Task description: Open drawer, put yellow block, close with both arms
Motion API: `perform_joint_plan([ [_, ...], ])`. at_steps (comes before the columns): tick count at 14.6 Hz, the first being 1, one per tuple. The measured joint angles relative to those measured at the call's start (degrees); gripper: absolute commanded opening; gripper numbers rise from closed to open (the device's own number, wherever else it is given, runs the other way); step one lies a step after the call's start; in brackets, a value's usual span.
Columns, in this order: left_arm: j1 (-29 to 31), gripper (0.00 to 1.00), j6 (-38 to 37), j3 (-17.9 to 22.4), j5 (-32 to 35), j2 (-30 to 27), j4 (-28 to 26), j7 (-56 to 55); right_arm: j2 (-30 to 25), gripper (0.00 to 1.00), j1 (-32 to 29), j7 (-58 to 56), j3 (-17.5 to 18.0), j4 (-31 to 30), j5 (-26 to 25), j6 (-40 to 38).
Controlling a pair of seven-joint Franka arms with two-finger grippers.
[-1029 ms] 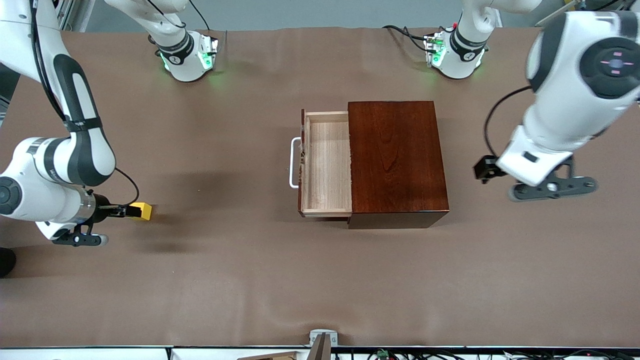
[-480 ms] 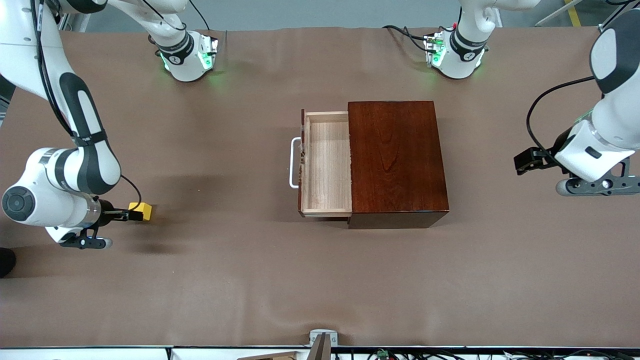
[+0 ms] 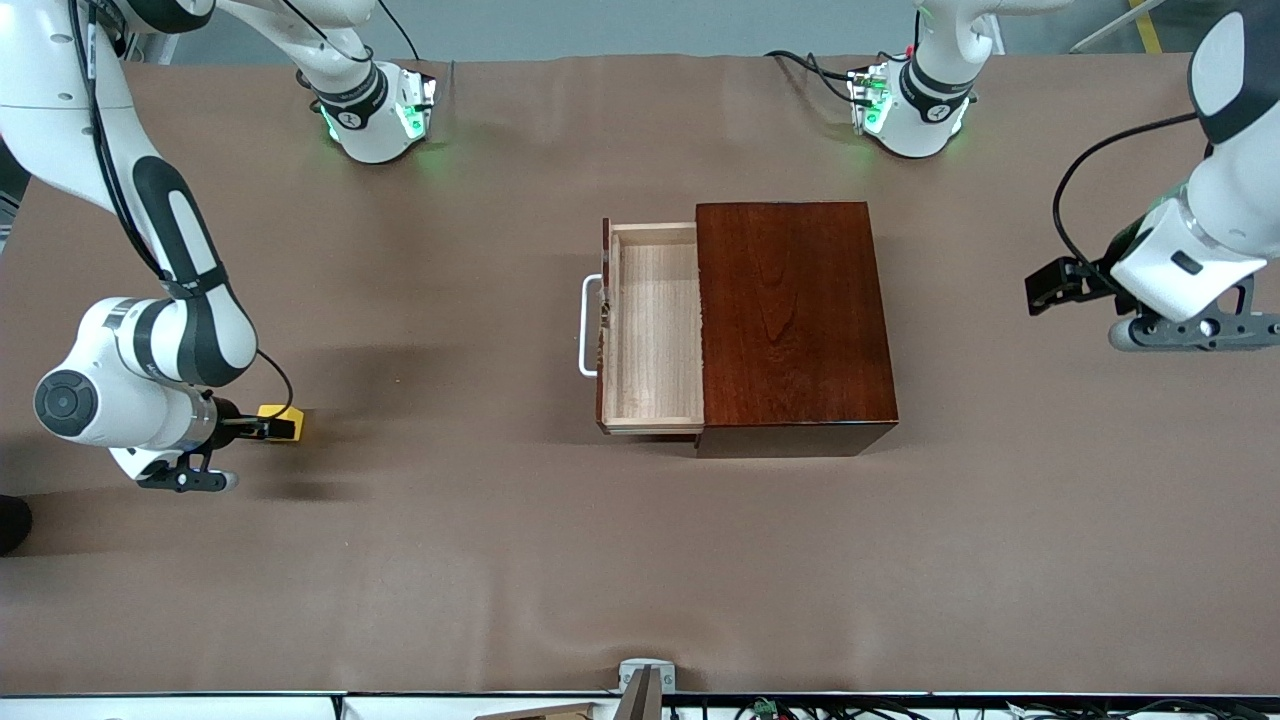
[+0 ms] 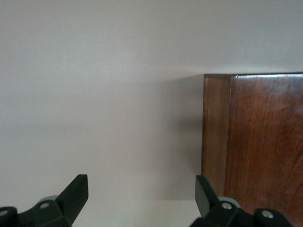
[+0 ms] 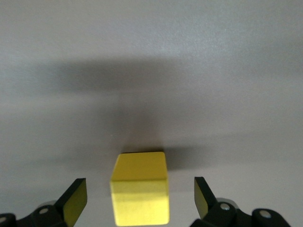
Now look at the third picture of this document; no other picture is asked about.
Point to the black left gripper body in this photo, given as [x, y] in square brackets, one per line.
[1092, 276]

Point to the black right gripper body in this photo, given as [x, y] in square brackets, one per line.
[229, 421]

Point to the yellow block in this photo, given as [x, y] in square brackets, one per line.
[280, 411]

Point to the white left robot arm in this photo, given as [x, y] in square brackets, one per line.
[1215, 215]

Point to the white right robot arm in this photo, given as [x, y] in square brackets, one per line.
[95, 400]

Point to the brown table cover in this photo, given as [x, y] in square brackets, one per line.
[400, 560]

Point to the black round object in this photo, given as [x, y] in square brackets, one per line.
[10, 525]

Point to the dark wooden cabinet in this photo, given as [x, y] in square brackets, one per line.
[790, 320]

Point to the grey metal clamp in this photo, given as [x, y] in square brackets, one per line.
[645, 675]

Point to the aluminium frame profile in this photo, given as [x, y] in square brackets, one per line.
[1150, 25]

